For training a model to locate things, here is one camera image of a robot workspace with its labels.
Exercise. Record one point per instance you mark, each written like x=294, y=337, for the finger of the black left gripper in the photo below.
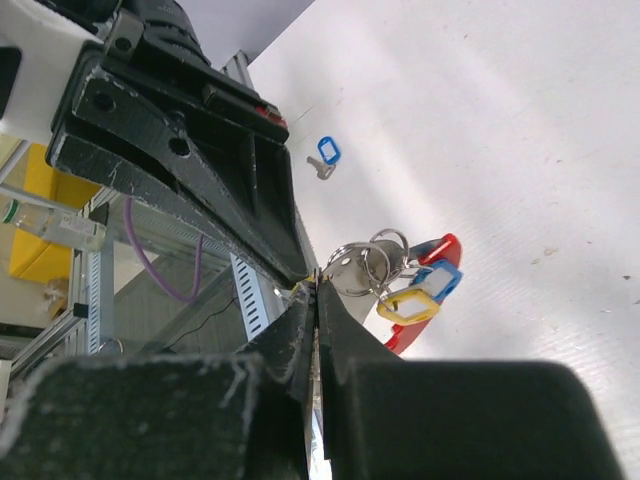
x=222, y=189
x=98, y=97

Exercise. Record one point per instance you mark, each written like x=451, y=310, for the yellow tag key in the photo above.
x=407, y=307
x=287, y=295

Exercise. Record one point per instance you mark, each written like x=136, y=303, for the yellow tag key on holder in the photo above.
x=407, y=307

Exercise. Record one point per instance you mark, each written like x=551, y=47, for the yellow box outside cell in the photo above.
x=33, y=257

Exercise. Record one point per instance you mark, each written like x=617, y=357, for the blue tag key on table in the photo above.
x=330, y=155

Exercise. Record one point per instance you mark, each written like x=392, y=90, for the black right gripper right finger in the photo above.
x=390, y=418

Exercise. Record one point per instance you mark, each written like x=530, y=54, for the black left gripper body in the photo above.
x=153, y=49

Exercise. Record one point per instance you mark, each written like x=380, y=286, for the blue tag key on holder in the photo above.
x=438, y=280

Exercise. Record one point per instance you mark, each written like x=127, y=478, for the metal keyring holder red handle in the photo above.
x=363, y=273

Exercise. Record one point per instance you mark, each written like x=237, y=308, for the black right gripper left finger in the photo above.
x=241, y=415

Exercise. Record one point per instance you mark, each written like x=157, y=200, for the clear plastic bottle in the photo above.
x=55, y=226

